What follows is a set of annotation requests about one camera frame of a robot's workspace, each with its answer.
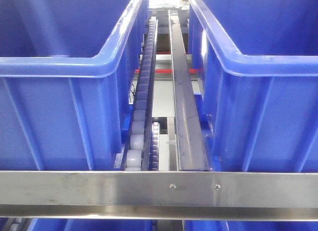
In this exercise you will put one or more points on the white roller track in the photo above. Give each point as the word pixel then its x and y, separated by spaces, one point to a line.
pixel 139 135

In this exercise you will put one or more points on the blue bin right foreground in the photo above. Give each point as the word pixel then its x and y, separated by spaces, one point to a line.
pixel 257 62

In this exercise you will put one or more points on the blue bin foreground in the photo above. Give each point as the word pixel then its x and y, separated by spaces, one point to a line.
pixel 66 68
pixel 257 62

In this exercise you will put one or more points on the blue bin left foreground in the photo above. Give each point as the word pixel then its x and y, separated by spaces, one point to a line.
pixel 66 68

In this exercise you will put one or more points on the steel divider guide rail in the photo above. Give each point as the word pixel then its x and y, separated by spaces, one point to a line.
pixel 190 144

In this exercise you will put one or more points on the steel front rail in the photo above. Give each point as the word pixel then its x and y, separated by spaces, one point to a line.
pixel 172 195

